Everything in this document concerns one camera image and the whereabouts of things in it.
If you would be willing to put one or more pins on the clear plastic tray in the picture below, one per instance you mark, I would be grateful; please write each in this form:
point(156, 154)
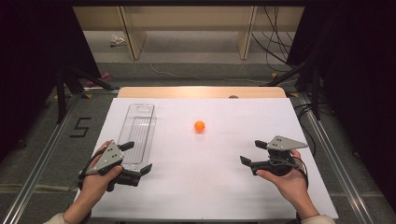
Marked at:
point(138, 130)

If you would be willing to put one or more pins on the person's right hand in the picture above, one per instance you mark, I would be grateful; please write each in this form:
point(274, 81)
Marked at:
point(291, 183)

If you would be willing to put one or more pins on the white table sheet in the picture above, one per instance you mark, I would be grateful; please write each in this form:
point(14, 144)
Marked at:
point(218, 171)

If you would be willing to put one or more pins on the pink item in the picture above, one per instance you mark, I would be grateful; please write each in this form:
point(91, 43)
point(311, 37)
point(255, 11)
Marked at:
point(106, 76)

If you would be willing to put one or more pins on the black metal stand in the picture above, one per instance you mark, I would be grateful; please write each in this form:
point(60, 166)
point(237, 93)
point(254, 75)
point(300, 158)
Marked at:
point(60, 99)
point(316, 102)

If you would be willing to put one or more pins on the yellow tape piece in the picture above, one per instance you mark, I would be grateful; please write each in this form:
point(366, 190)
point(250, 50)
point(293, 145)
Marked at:
point(274, 74)
point(292, 94)
point(88, 95)

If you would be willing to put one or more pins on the metal floor rail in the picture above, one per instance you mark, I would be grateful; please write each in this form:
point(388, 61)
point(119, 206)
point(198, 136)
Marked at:
point(337, 161)
point(35, 175)

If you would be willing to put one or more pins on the light wooden table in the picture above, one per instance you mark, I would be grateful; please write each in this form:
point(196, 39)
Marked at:
point(199, 92)

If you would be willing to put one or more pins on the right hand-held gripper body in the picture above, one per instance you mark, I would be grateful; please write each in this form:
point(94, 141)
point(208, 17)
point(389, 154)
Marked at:
point(285, 143)

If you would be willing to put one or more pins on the light wooden shelf unit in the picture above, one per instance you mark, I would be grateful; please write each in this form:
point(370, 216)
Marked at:
point(186, 18)

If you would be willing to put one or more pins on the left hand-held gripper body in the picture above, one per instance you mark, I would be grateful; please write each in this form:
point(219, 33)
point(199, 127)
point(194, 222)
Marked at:
point(109, 157)

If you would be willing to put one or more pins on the white crumpled item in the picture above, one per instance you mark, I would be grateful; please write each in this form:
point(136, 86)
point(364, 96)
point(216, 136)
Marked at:
point(116, 40)

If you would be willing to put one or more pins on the person's left hand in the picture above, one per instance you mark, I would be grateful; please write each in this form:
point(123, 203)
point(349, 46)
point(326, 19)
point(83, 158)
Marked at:
point(93, 186)

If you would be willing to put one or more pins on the black curtain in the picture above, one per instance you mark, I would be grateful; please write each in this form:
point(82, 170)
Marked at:
point(31, 62)
point(358, 77)

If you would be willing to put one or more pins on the orange ball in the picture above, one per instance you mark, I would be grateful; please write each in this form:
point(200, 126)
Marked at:
point(199, 126)

